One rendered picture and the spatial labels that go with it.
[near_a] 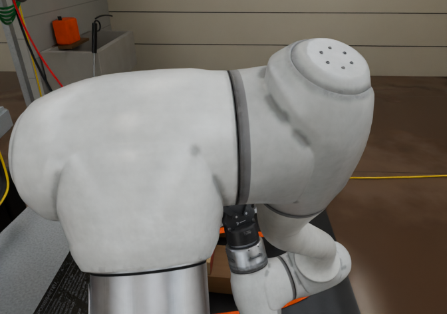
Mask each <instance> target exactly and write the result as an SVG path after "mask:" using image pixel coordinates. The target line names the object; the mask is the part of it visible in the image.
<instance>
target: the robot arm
mask: <svg viewBox="0 0 447 314"><path fill-rule="evenodd" d="M373 110H374V91H373V88H372V87H371V77H370V71H369V66H368V64H367V62H366V60H365V59H364V58H363V56H362V55H361V54H360V53H359V52H357V51H356V50H355V49H354V48H352V47H350V46H348V45H346V44H344V43H342V42H340V41H336V40H334V39H328V38H314V39H305V40H300V41H296V42H294V43H292V44H290V45H288V46H286V47H285V48H283V49H281V50H279V51H277V52H276V53H274V54H273V55H272V56H271V57H270V58H269V61H268V64H267V66H260V67H253V68H248V69H237V70H229V71H210V70H204V69H193V68H187V69H157V70H148V71H133V72H125V73H114V74H109V75H102V76H98V77H92V78H86V79H84V80H80V81H78V82H74V83H71V84H68V85H66V86H64V87H62V88H59V89H57V90H54V91H53V92H50V93H48V94H46V95H44V96H42V97H40V98H38V99H37V100H35V101H33V102H32V103H31V104H30V105H29V106H28V107H27V109H26V110H25V111H24V112H23V113H22V114H21V115H20V117H19V118H18V119H17V121H16V123H15V125H14V127H13V130H12V133H11V137H10V141H9V153H8V159H9V170H10V174H11V177H12V180H13V183H14V185H15V187H16V189H17V191H18V193H19V195H20V197H21V199H22V200H23V201H24V202H25V203H26V204H27V205H28V206H29V207H30V208H31V209H32V210H33V211H34V212H36V213H37V214H39V215H40V216H42V217H43V218H45V219H47V220H51V221H59V222H60V224H61V226H62V229H63V231H64V233H65V236H66V238H67V241H68V243H69V249H70V252H71V255H72V257H73V259H74V261H75V262H76V264H77V265H78V267H79V268H80V270H81V271H83V272H90V283H89V285H88V314H210V303H209V293H208V273H207V263H206V260H207V259H208V258H210V257H211V256H212V253H213V252H214V250H215V247H216V245H217V242H218V240H219V236H220V227H222V226H223V227H224V232H225V237H226V240H227V244H226V246H225V250H226V253H227V258H228V262H229V268H230V271H231V279H230V282H231V290H232V293H233V298H234V301H235V304H236V306H237V309H238V311H239V314H281V308H282V307H284V306H285V305H286V304H287V303H288V302H290V301H292V300H294V299H298V298H301V297H307V296H310V295H314V294H316V293H319V292H322V291H324V290H326V289H329V288H331V287H333V286H335V285H337V284H339V283H340V282H342V280H344V278H346V276H347V275H348V274H349V272H350V271H351V257H350V255H349V253H348V251H347V249H346V248H345V247H344V246H343V245H341V244H340V243H338V242H336V241H334V240H333V238H332V237H331V236H330V235H329V234H327V233H326V232H324V231H323V230H320V229H319V228H317V227H315V226H313V225H311V224H310V223H309V222H310V221H311V220H312V219H313V218H315V217H316V216H317V215H319V214H320V213H321V212H322V211H323V210H324V209H325V208H326V207H327V206H328V205H329V204H330V202H331V201H332V200H333V198H334V197H335V196H336V195H337V194H338V193H339V192H340V191H341V190H342V189H343V188H344V187H345V186H346V184H347V182H348V181H349V178H350V177H351V175H352V174H353V172H354V170H355V168H356V167H357V164H358V163H359V160H360V159H361V156H362V155H363V152H364V150H365V147H366V145H367V140H368V138H369V134H370V131H371V125H372V121H373ZM252 204H254V208H252V207H251V205H252ZM255 213H257V220H258V224H259V228H260V230H261V232H262V234H263V236H264V238H265V239H266V240H267V241H268V242H269V243H270V244H271V245H273V246H275V247H276V248H278V249H281V250H283V251H287V252H286V253H284V254H282V255H279V256H277V257H272V258H267V254H266V251H265V246H264V242H263V239H262V237H260V236H259V233H258V230H257V224H256V222H255V218H254V215H255Z"/></svg>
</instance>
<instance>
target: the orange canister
mask: <svg viewBox="0 0 447 314"><path fill-rule="evenodd" d="M57 17H58V19H57V20H54V21H53V29H54V32H55V37H56V40H57V44H56V45H57V46H58V48H59V49H73V48H75V47H77V46H79V45H81V44H83V43H85V42H87V41H89V38H80V34H79V30H78V24H77V20H76V18H74V17H63V18H62V17H61V16H57ZM56 45H53V46H56ZM53 46H52V47H53Z"/></svg>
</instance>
